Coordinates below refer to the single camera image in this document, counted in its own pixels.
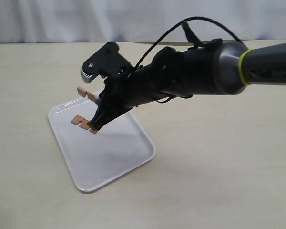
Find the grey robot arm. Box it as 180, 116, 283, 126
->
81, 39, 286, 131

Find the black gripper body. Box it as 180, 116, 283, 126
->
100, 47, 192, 109

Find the white plastic tray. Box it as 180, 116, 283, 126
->
48, 97, 156, 193

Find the notched wooden piece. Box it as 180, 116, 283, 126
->
71, 115, 98, 134
77, 86, 101, 104

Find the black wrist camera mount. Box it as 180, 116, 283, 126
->
80, 42, 134, 83

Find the white backdrop curtain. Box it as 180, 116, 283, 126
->
0, 0, 286, 43

